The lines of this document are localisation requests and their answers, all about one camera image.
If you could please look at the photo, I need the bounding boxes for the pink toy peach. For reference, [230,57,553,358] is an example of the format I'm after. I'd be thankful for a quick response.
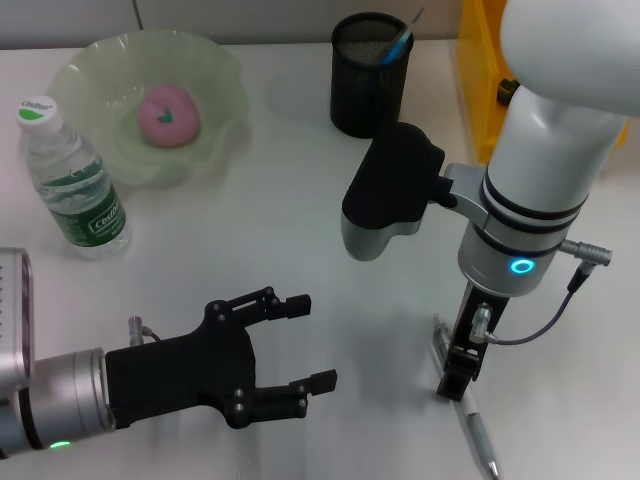
[137,83,202,149]

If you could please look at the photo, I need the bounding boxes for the silver white pen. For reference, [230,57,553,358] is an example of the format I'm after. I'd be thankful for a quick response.
[432,313,501,479]

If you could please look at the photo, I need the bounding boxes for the black mesh pen holder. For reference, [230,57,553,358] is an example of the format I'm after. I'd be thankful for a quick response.
[328,12,415,140]

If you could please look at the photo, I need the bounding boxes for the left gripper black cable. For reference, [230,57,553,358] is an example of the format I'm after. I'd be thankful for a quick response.
[126,315,165,347]

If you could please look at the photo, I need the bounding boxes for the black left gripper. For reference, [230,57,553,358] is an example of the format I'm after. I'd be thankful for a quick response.
[104,285,339,431]

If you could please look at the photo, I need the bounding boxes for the blue capped scissors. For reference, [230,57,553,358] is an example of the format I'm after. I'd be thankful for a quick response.
[381,27,414,67]

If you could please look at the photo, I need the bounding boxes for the yellow plastic bin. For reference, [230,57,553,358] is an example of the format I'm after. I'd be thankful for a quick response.
[455,0,632,166]

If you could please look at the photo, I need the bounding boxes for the clear green-label water bottle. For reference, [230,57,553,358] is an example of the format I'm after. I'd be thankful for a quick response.
[14,94,135,261]

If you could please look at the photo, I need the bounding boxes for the green wavy glass fruit plate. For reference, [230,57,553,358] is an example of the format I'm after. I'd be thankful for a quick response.
[52,32,250,190]

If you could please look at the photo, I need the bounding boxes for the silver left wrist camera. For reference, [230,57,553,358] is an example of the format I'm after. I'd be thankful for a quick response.
[0,247,36,396]

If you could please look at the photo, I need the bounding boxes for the green plastic wrapper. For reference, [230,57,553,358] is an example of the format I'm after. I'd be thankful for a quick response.
[496,77,521,105]

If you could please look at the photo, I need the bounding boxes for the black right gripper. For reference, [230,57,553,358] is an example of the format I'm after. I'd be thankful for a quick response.
[435,281,514,403]

